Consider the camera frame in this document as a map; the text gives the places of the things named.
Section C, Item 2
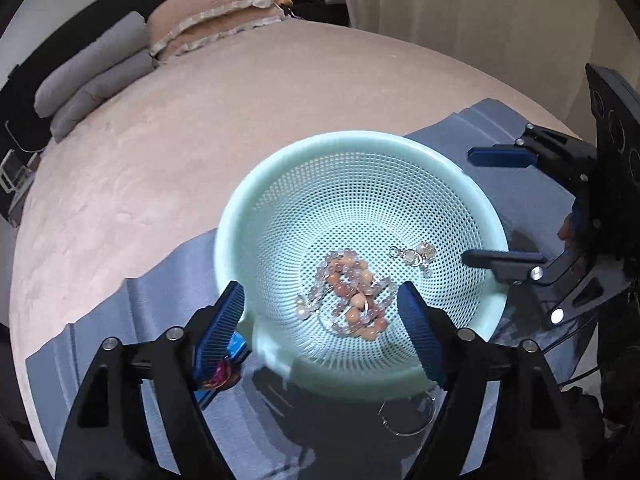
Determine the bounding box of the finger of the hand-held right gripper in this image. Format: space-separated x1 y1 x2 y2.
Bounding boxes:
461 244 632 332
467 122 597 194

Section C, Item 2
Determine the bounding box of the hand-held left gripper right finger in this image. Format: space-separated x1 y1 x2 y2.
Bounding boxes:
397 281 583 480

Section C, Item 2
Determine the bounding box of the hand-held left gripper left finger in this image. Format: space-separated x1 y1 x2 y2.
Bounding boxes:
55 280 246 480

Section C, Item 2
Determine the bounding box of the orange bead bracelet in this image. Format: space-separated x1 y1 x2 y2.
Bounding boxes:
339 269 389 344

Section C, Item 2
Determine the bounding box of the silver pendant earring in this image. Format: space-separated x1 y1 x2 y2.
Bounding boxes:
406 241 437 278

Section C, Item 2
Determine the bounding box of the white pearl earring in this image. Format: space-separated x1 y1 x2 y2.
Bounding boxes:
295 294 321 320

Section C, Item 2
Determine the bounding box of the pink bead bracelet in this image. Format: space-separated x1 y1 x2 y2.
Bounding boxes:
295 250 399 337

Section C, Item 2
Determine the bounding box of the mint green plastic basket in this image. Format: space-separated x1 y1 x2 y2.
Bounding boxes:
214 131 511 403

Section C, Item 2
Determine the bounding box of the dark blue jewelry box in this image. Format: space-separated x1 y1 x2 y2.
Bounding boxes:
192 332 249 408

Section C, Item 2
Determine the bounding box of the person's right hand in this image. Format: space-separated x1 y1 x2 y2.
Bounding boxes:
559 212 580 250

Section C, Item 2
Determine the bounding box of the red green glass stone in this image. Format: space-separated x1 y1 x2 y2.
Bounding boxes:
199 359 237 392

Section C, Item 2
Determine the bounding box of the blue cloth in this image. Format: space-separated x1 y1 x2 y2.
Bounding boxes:
25 97 601 480

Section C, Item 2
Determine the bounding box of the thin silver hoop bangle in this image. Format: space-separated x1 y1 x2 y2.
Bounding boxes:
378 391 437 436

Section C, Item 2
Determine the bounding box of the cream curtain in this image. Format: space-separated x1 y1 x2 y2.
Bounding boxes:
340 0 640 146

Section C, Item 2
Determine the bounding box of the white bedside device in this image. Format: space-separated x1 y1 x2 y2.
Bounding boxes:
0 150 37 196

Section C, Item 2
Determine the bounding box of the pink frilled pillow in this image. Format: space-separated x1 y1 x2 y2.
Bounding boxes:
159 2 301 59
146 0 281 51

